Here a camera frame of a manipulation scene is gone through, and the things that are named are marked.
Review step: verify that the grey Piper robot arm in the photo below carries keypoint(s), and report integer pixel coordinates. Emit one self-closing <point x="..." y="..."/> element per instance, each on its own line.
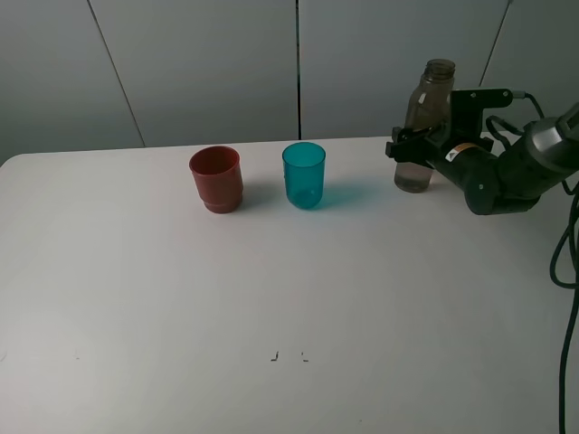
<point x="544" y="156"/>

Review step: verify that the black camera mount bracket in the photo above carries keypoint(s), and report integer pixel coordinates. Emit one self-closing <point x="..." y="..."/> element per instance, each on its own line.
<point x="467" y="107"/>

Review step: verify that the red plastic cup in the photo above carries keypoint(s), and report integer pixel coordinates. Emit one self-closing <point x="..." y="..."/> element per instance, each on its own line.
<point x="218" y="178"/>

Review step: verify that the grey translucent water bottle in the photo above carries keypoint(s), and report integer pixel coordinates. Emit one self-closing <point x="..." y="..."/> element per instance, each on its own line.
<point x="428" y="106"/>

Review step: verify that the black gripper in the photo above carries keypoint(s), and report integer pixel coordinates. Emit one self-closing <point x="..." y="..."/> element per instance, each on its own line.
<point x="468" y="162"/>

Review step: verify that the teal translucent plastic cup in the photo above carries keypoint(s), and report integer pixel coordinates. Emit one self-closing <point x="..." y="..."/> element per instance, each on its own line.
<point x="304" y="171"/>

